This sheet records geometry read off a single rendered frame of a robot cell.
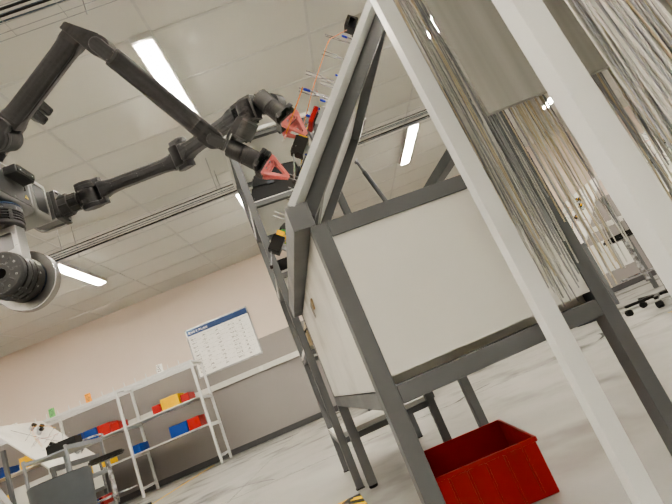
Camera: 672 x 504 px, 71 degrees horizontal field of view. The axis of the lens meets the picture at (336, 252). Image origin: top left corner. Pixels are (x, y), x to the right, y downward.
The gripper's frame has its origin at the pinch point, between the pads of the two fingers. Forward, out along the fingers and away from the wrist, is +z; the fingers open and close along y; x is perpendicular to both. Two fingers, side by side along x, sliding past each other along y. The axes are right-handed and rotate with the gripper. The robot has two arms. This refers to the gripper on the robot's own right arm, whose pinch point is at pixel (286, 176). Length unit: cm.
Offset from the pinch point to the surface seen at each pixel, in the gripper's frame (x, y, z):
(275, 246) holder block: 15.8, 29.6, 2.2
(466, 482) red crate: 53, -6, 81
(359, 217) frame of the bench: 9.9, -27.9, 26.9
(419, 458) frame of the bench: 51, -32, 61
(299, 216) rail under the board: 16.5, -28.5, 14.4
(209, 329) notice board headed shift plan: 91, 776, -168
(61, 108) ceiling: -37, 225, -243
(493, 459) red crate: 45, -7, 85
